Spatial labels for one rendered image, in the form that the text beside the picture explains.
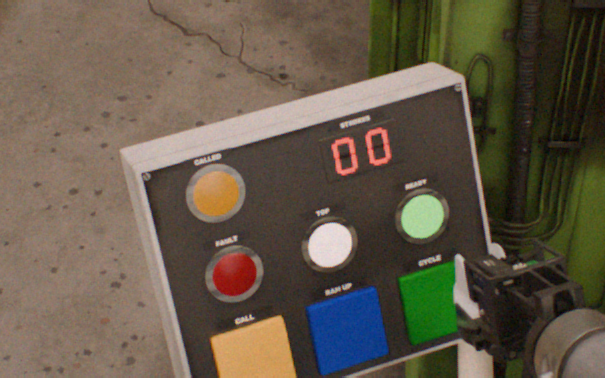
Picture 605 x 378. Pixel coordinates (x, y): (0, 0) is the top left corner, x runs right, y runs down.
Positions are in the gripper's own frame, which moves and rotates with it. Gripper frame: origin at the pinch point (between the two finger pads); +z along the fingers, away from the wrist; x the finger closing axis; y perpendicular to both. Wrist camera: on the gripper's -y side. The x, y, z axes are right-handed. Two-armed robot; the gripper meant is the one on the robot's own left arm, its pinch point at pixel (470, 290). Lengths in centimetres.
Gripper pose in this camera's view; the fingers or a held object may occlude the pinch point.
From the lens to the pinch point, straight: 130.7
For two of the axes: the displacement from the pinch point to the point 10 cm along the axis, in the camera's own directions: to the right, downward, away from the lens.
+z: -3.1, -2.6, 9.1
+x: -9.3, 2.8, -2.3
